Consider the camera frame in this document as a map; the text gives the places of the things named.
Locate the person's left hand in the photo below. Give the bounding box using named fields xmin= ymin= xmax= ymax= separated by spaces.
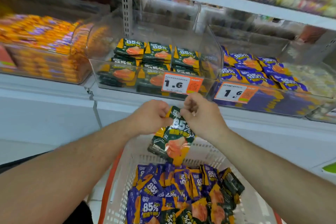
xmin=128 ymin=99 xmax=173 ymax=137

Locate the person's right hand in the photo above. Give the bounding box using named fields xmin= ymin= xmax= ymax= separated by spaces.
xmin=180 ymin=93 xmax=229 ymax=143

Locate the green snack packet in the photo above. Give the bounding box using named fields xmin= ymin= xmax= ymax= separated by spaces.
xmin=147 ymin=106 xmax=196 ymax=167

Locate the person's left forearm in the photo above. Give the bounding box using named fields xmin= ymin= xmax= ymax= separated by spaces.
xmin=0 ymin=116 xmax=138 ymax=224

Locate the person's right forearm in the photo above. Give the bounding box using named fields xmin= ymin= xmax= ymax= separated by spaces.
xmin=209 ymin=127 xmax=336 ymax=224

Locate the orange white price tag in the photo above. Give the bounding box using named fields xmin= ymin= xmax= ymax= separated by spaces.
xmin=214 ymin=82 xmax=259 ymax=104
xmin=161 ymin=72 xmax=204 ymax=95

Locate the stack of green packets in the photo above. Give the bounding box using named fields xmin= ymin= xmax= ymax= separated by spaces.
xmin=98 ymin=38 xmax=208 ymax=98

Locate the pile of purple packets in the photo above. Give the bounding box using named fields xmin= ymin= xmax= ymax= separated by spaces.
xmin=127 ymin=163 xmax=226 ymax=224

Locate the white plastic shopping basket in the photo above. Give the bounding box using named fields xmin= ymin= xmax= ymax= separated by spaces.
xmin=98 ymin=134 xmax=283 ymax=224

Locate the clear bin with green packets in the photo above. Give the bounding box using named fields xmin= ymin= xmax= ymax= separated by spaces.
xmin=85 ymin=9 xmax=224 ymax=101

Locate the stack of purple shelf packets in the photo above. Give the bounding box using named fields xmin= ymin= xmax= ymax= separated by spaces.
xmin=214 ymin=46 xmax=319 ymax=115

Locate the dark green foil packet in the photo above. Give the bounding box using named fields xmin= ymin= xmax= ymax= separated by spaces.
xmin=219 ymin=168 xmax=245 ymax=204

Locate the clear bin with purple packets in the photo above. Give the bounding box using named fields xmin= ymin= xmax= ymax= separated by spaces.
xmin=199 ymin=9 xmax=336 ymax=118

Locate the clear bin with orange packets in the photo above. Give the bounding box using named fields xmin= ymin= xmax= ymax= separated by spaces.
xmin=0 ymin=9 xmax=113 ymax=85

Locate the perforated white shelf upright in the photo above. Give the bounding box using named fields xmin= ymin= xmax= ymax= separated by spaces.
xmin=121 ymin=0 xmax=134 ymax=39

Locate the heap of pale packets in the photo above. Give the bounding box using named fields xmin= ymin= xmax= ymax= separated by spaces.
xmin=285 ymin=62 xmax=336 ymax=98

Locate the stack of orange sausage packets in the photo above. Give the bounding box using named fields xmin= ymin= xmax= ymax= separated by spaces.
xmin=0 ymin=14 xmax=111 ymax=84

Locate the green shelf label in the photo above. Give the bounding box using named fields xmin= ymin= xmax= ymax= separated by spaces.
xmin=321 ymin=162 xmax=336 ymax=174

